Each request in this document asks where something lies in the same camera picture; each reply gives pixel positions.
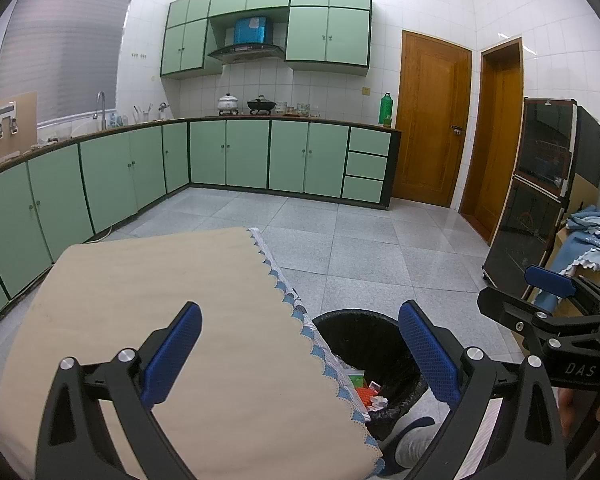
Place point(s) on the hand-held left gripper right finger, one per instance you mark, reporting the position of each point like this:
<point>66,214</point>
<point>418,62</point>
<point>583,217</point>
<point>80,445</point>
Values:
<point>427,355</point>

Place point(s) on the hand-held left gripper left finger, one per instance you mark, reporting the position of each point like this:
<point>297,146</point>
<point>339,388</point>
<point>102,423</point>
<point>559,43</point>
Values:
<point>175,355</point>

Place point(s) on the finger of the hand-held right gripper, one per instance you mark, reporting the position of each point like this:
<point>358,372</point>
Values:
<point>550,281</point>
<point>510,307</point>

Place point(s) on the white paper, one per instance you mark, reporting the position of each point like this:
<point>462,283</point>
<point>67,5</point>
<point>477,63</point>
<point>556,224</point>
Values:
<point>379,402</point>

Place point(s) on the black trash can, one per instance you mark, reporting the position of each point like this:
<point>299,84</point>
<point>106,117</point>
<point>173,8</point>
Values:
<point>360,330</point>

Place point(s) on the small green white packet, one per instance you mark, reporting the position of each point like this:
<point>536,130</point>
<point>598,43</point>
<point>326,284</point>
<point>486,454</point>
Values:
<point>355,379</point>

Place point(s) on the black glass cabinet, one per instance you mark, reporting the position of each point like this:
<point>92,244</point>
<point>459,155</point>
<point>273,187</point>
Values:
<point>530,220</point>

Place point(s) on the light blue cloth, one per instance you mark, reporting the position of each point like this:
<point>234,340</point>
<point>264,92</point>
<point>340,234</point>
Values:
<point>592,230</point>

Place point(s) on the beige tablecloth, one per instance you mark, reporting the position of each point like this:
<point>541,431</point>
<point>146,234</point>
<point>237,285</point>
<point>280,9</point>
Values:
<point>155,270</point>

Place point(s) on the blue white crochet cloth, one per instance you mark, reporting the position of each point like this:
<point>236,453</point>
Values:
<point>300,310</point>

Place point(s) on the plain wooden door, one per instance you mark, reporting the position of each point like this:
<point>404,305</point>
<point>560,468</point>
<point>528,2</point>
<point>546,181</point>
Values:
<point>500,150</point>

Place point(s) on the green cabinet drawer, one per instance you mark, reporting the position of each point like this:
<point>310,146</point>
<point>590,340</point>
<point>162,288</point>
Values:
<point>366,166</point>
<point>363,189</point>
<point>369,141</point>

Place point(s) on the green kitchen base cabinets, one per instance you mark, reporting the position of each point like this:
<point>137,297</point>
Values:
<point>245,155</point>

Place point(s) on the green bottle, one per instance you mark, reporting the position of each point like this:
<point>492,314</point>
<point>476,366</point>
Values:
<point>386,110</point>

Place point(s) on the utensil holder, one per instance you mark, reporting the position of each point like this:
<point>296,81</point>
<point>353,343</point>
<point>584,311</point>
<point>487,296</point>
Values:
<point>142,115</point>

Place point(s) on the small metal kettle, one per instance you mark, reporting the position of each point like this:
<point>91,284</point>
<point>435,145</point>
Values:
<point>164,111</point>

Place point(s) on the white cooking pot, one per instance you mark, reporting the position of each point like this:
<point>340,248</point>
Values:
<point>228,105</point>

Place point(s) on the metal faucet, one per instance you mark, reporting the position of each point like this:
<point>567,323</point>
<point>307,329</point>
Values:
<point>101,110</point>

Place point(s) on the black wok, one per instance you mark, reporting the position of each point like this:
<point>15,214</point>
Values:
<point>260,106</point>

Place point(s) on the glass jar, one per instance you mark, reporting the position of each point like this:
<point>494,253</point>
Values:
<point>303,109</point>
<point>281,108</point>

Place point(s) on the printed cardboard box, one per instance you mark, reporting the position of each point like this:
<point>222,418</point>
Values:
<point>25,125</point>

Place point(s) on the range hood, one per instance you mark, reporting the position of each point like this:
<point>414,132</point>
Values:
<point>245,54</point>

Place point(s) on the grey window blind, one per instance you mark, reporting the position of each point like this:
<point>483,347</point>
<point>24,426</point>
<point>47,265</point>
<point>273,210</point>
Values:
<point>60,50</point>

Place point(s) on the blue box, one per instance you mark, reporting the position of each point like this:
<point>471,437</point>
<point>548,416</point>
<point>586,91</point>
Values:
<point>251,31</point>

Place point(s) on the green wall cabinets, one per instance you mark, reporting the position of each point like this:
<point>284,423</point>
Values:
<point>325,35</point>

